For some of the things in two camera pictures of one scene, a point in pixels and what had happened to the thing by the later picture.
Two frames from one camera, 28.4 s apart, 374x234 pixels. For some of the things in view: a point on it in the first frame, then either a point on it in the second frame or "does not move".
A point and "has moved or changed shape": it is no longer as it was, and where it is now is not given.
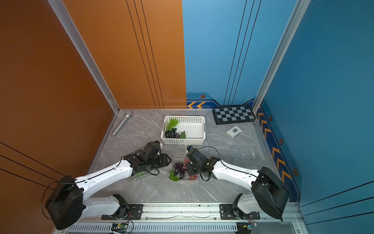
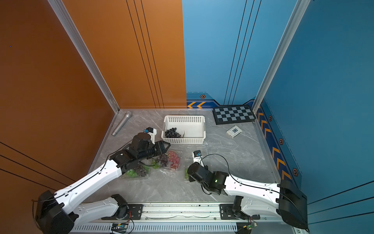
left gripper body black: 159,162 -> 150,153
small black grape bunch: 171,134 does not move
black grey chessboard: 230,114 does not move
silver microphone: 127,115 does not move
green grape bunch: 140,173 -> 131,173
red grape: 186,161 -> 173,157
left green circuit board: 119,227 does not move
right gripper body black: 193,169 -> 191,179
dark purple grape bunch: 179,170 has moved or changed shape
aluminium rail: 160,212 does not move
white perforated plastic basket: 194,126 does not move
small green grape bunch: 173,123 -> 187,175
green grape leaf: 173,177 has moved or changed shape
